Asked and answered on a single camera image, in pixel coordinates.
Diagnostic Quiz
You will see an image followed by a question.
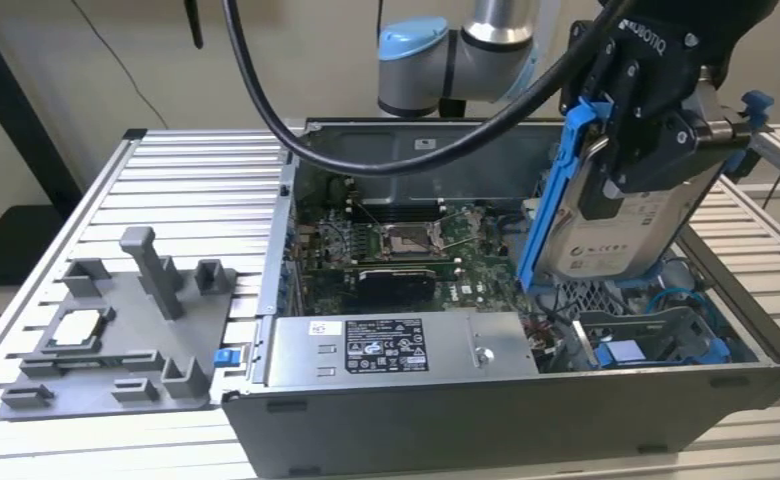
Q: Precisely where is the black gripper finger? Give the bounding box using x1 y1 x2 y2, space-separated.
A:
695 66 773 150
578 43 703 222

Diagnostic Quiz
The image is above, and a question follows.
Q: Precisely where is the hard disk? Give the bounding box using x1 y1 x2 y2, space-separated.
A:
516 89 776 299

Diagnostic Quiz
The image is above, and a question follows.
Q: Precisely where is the gray disk bay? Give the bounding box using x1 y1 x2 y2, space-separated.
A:
561 305 744 374

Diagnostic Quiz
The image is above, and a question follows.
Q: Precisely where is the green motherboard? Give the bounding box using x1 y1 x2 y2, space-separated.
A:
293 199 532 321

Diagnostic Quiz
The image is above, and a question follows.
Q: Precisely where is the metal socket cover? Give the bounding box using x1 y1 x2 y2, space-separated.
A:
429 207 485 252

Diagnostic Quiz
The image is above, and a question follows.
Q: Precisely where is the black RAM slot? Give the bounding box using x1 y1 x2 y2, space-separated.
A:
354 210 446 222
354 201 446 211

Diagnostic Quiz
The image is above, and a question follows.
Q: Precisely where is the CPU socket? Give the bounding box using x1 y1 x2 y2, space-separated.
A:
380 222 446 257

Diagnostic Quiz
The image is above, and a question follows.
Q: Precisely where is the blue carrier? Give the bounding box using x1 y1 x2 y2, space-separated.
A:
593 340 646 370

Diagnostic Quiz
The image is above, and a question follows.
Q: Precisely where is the black expansion slot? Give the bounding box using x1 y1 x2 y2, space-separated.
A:
350 255 457 267

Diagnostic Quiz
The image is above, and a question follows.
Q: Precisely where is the black graphics card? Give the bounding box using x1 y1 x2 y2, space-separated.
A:
354 267 440 307

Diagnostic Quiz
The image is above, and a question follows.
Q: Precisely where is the black PC case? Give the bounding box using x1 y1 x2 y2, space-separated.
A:
219 117 780 479

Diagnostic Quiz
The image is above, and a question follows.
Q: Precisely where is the silver power supply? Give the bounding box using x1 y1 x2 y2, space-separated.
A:
266 313 542 390

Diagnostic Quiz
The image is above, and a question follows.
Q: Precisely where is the black antenna stick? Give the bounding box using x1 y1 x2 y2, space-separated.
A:
182 0 206 50

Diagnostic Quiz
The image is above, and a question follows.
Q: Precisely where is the gray parts rack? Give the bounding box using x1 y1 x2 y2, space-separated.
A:
0 225 242 422

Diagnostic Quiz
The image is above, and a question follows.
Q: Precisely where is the black stand with base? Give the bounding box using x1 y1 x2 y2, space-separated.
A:
0 0 89 288

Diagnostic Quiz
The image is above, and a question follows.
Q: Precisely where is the silver CPU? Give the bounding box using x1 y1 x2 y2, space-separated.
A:
53 309 109 347

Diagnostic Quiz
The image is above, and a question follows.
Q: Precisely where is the light blue wire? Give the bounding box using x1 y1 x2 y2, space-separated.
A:
648 256 720 322

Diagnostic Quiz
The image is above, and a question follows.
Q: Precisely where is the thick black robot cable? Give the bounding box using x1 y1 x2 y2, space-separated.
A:
221 0 638 178

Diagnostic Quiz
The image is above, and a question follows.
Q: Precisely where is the locking lever wire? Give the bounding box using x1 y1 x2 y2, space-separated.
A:
353 199 393 229

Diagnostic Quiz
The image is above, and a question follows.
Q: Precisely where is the thin wall cable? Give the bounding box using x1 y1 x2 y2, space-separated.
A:
83 0 170 130

